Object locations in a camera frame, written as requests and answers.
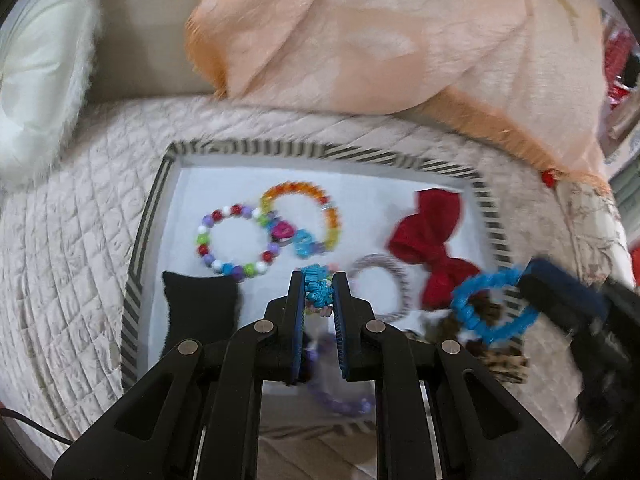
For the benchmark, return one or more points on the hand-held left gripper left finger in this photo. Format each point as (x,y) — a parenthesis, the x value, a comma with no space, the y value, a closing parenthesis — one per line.
(299,330)

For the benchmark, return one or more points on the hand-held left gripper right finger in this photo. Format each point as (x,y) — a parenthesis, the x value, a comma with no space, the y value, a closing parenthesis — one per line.
(340,330)

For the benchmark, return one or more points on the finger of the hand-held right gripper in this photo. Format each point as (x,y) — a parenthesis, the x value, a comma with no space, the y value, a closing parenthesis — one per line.
(560,290)

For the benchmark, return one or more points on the red velvet bow hair clip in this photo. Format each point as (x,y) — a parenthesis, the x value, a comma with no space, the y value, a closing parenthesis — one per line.
(425,240)

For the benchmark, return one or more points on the striped mirror tray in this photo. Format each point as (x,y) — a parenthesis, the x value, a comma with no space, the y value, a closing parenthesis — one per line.
(235,180)

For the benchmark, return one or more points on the floral cushion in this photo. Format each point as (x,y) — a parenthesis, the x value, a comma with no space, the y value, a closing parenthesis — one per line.
(590,220)

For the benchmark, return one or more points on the black velvet cushion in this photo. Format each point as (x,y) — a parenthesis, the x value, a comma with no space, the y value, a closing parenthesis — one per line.
(200,305)

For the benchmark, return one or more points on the small red object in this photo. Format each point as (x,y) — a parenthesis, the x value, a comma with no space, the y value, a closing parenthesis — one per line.
(549,178)

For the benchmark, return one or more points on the beige quilted bedspread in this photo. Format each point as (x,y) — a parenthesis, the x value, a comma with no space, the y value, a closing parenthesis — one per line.
(65,235)

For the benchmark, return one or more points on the peach fringed blanket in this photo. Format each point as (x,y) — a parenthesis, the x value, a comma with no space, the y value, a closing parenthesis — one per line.
(375,35)

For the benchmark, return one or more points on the white round fringed pillow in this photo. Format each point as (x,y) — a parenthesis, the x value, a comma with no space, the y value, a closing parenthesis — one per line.
(35,85)

